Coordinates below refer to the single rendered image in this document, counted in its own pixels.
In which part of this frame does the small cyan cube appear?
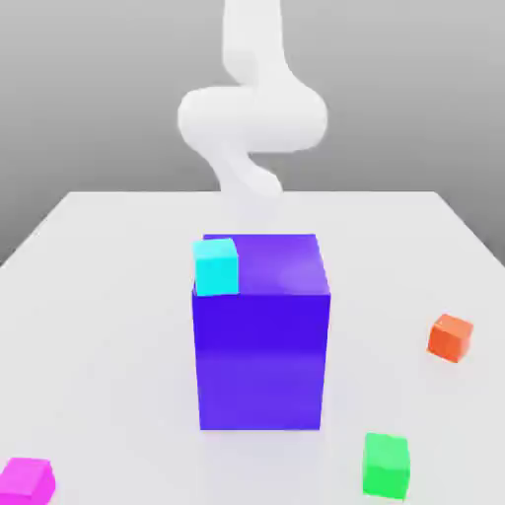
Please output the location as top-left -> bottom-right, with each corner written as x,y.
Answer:
191,237 -> 241,297

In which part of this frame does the small magenta cube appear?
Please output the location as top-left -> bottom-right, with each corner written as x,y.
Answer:
0,457 -> 56,505

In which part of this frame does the large purple box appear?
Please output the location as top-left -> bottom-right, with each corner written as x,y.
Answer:
191,233 -> 331,432

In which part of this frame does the small orange cube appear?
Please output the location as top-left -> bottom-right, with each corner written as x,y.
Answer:
426,314 -> 474,364

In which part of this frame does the small green cube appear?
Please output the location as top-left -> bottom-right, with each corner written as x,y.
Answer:
362,432 -> 411,501

